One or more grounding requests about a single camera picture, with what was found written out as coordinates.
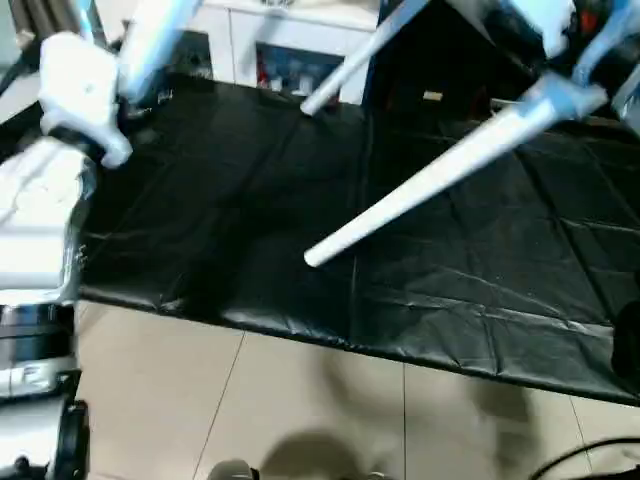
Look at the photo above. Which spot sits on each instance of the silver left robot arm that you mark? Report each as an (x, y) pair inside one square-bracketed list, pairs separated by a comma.
[(35, 225)]

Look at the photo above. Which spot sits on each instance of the white glass door cabinet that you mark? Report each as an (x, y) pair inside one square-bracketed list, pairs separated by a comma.
[(300, 30)]

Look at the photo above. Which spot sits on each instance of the small yellow label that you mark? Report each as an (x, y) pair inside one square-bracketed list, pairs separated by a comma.
[(432, 95)]

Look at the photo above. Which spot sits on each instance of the black box with label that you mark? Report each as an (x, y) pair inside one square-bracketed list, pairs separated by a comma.
[(425, 65)]

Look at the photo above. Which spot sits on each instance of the black work mat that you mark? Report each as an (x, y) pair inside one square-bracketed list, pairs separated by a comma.
[(250, 200)]

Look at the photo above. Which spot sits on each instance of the grey curtain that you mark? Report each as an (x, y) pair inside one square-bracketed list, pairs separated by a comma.
[(40, 17)]

